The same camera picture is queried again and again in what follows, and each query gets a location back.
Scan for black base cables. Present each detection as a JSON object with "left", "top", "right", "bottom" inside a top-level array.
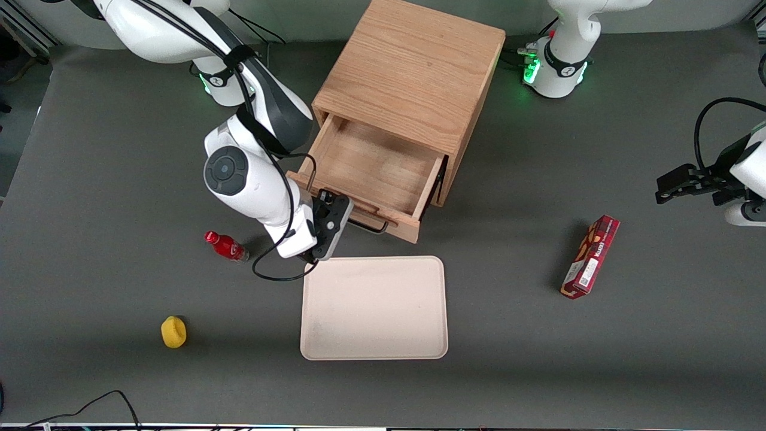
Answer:
[
  {"left": 503, "top": 17, "right": 561, "bottom": 68},
  {"left": 229, "top": 12, "right": 289, "bottom": 66}
]

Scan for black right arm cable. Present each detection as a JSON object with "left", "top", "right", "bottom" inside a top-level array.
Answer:
[{"left": 135, "top": 0, "right": 319, "bottom": 283}]

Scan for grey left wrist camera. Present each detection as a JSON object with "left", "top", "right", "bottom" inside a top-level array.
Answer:
[{"left": 725, "top": 200, "right": 766, "bottom": 227}]

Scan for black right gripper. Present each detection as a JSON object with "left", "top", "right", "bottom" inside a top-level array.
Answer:
[{"left": 311, "top": 189, "right": 355, "bottom": 262}]

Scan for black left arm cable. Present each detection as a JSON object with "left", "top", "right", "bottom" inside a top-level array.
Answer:
[{"left": 694, "top": 97, "right": 766, "bottom": 175}]

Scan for yellow toy lemon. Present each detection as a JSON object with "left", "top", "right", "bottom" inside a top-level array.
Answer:
[{"left": 160, "top": 315, "right": 187, "bottom": 349}]

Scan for beige rectangular tray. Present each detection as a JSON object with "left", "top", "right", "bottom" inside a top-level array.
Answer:
[{"left": 299, "top": 256, "right": 449, "bottom": 362}]

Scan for aluminium frame profile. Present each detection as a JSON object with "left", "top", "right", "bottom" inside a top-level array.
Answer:
[{"left": 0, "top": 13, "right": 60, "bottom": 57}]

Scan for black left base cables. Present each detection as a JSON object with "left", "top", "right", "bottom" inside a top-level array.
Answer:
[{"left": 503, "top": 17, "right": 561, "bottom": 68}]

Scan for wooden drawer with black handle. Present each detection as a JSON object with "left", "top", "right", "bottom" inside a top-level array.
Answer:
[{"left": 286, "top": 113, "right": 448, "bottom": 245}]

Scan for red plastic bottle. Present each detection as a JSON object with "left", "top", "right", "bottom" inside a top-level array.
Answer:
[{"left": 204, "top": 230, "right": 250, "bottom": 263}]

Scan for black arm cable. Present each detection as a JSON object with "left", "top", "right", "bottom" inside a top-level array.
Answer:
[
  {"left": 135, "top": 0, "right": 319, "bottom": 283},
  {"left": 694, "top": 97, "right": 766, "bottom": 175}
]

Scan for red snack box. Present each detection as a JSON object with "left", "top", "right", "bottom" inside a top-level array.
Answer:
[{"left": 560, "top": 214, "right": 621, "bottom": 300}]

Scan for black cable at table edge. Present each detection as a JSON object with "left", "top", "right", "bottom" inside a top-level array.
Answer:
[{"left": 0, "top": 390, "right": 142, "bottom": 431}]

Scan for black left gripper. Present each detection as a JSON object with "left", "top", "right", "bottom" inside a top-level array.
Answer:
[{"left": 655, "top": 160, "right": 749, "bottom": 208}]

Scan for black right base cables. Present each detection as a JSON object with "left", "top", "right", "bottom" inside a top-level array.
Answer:
[{"left": 229, "top": 12, "right": 289, "bottom": 66}]

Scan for wooden drawer cabinet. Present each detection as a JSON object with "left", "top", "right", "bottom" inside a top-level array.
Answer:
[{"left": 312, "top": 0, "right": 506, "bottom": 208}]

